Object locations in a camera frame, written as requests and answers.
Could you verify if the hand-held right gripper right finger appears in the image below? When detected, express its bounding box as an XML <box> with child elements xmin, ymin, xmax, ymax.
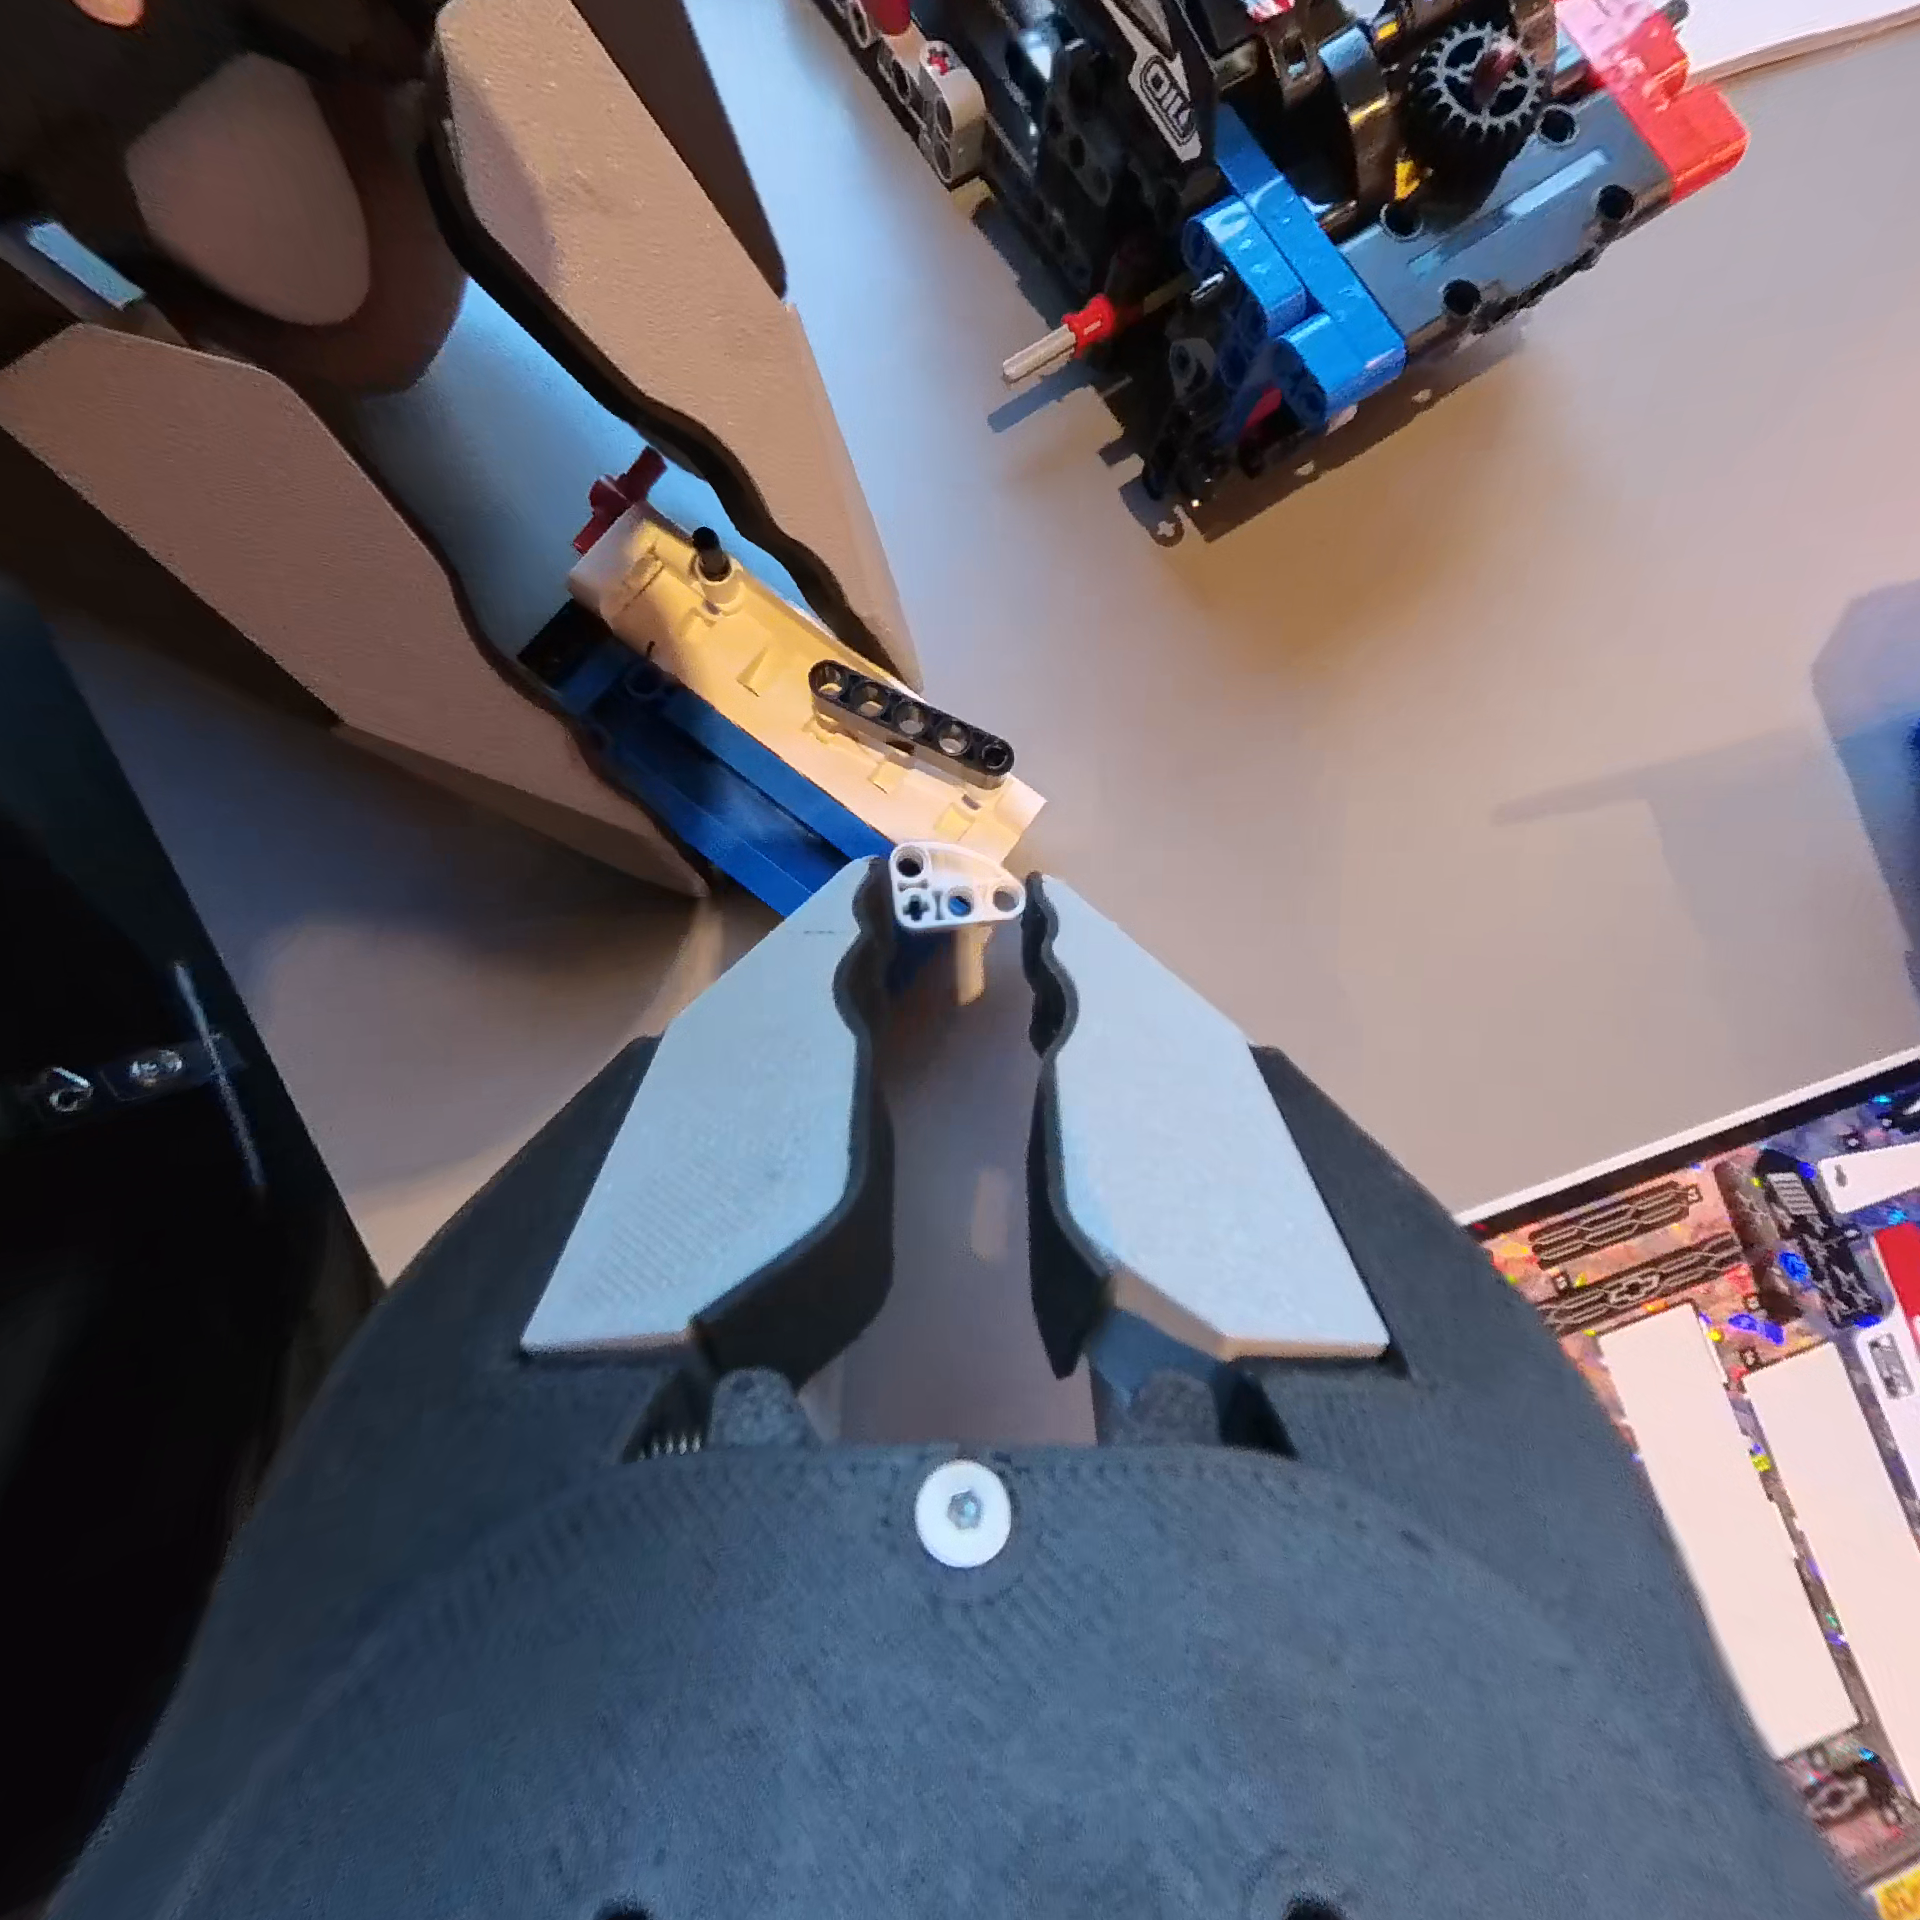
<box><xmin>1026</xmin><ymin>881</ymin><xmax>1398</xmax><ymax>1381</ymax></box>

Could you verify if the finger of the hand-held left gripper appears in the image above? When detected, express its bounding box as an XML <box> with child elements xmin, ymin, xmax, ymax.
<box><xmin>428</xmin><ymin>0</ymin><xmax>926</xmax><ymax>692</ymax></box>
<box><xmin>0</xmin><ymin>318</ymin><xmax>712</xmax><ymax>904</ymax></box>

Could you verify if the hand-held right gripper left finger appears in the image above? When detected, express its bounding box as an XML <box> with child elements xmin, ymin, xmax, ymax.
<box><xmin>514</xmin><ymin>856</ymin><xmax>906</xmax><ymax>1388</ymax></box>

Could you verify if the white triangular toy connector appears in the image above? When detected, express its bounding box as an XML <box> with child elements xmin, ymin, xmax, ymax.
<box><xmin>885</xmin><ymin>837</ymin><xmax>1026</xmax><ymax>934</ymax></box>

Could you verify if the blue white toy brick assembly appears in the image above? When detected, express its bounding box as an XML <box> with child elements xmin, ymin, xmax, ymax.
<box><xmin>514</xmin><ymin>443</ymin><xmax>1049</xmax><ymax>919</ymax></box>

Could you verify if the grey desk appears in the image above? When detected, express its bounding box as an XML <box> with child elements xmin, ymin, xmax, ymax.
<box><xmin>45</xmin><ymin>0</ymin><xmax>1920</xmax><ymax>1292</ymax></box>

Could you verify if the holographic sticker sheet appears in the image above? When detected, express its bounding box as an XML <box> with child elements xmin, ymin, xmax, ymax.
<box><xmin>1464</xmin><ymin>1054</ymin><xmax>1920</xmax><ymax>1881</ymax></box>

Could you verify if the person's dark jacket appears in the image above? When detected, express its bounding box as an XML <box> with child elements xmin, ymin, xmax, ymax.
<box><xmin>0</xmin><ymin>583</ymin><xmax>387</xmax><ymax>1920</ymax></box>

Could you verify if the toy car chassis model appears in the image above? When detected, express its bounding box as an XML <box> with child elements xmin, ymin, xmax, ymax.
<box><xmin>820</xmin><ymin>0</ymin><xmax>1758</xmax><ymax>531</ymax></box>

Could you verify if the toy instruction booklet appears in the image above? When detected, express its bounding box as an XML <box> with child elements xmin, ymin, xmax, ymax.
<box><xmin>1679</xmin><ymin>0</ymin><xmax>1920</xmax><ymax>87</ymax></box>

